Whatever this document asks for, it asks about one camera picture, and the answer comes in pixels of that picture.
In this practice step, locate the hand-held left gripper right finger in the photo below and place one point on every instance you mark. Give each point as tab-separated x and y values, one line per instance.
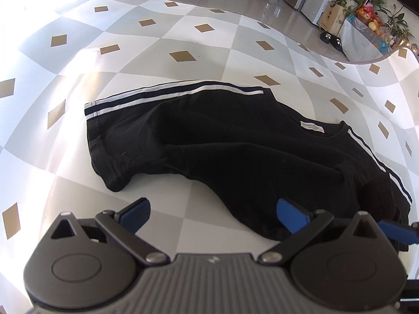
291	216

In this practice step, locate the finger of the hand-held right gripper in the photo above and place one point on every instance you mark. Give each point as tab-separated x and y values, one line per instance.
397	231

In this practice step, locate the marble cabinet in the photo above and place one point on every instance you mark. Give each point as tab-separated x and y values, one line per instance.
360	44

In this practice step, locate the black t-shirt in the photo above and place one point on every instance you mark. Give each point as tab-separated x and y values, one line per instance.
229	137

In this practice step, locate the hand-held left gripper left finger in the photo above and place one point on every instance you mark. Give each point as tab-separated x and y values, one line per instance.
137	214

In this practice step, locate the pile of fruit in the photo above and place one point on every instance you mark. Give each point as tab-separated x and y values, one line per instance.
371	19

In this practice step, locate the gold cans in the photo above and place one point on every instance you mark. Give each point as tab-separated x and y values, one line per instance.
404	43

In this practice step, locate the black slipper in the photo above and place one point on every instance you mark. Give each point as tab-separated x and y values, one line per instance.
325	38
337	42

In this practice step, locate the cardboard box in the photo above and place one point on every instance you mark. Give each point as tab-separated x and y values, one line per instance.
331	18

